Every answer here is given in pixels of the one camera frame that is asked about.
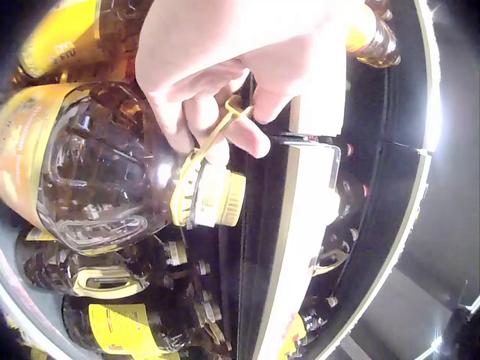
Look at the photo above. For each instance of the person's left fingers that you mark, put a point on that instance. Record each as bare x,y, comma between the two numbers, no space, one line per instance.
210,127

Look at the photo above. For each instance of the large yellow-capped oil bottle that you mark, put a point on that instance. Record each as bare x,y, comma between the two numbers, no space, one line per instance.
101,165

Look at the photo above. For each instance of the person's left thumb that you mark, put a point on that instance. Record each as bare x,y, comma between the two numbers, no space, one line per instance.
285,87

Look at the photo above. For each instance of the full shop shelf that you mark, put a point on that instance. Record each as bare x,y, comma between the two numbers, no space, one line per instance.
300,225

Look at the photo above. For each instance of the person's left hand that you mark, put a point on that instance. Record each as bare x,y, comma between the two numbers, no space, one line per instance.
232,33

